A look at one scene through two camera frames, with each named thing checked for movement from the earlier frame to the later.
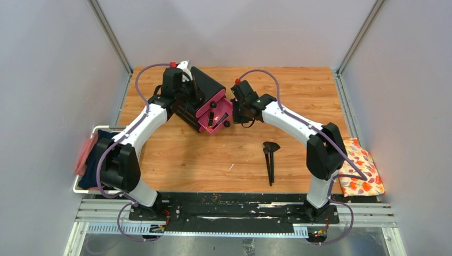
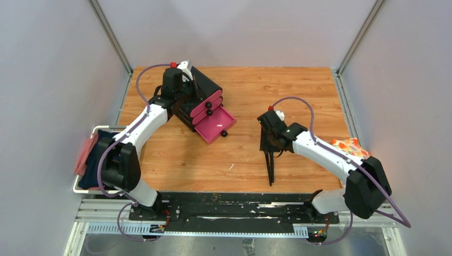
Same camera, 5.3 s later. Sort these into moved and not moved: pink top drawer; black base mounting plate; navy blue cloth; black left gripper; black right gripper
Moved: pink top drawer; black right gripper
Not moved: black base mounting plate; black left gripper; navy blue cloth
